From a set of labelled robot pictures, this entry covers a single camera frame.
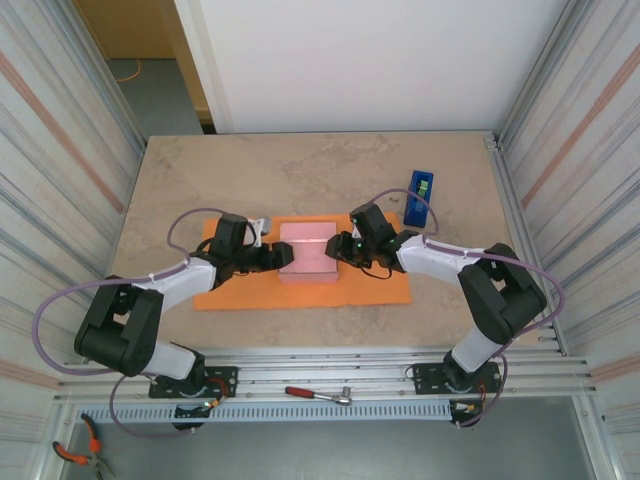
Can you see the green tape roll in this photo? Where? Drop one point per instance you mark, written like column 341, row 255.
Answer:
column 423, row 188

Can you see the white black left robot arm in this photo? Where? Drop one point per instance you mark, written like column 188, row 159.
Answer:
column 115, row 340

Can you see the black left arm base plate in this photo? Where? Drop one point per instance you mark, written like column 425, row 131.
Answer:
column 227, row 372

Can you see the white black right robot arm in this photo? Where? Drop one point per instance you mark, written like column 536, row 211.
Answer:
column 500, row 300

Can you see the yellow power connector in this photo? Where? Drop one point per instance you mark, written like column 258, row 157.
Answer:
column 469, row 407
column 213, row 402

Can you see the yellow wooden door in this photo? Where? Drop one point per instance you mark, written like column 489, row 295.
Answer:
column 125, row 30

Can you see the aluminium rail frame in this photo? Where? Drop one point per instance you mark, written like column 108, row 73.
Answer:
column 325, row 367

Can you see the pink gift box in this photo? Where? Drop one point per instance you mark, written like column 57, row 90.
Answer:
column 310, row 255

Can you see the blue tape dispenser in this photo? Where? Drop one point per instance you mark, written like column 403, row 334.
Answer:
column 415, row 210

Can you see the aluminium side rail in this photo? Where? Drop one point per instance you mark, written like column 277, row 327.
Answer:
column 519, row 210

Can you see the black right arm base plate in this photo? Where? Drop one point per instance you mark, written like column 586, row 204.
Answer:
column 422, row 372

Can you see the aluminium frame post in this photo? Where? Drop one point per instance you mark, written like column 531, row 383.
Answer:
column 545, row 65
column 107, row 80

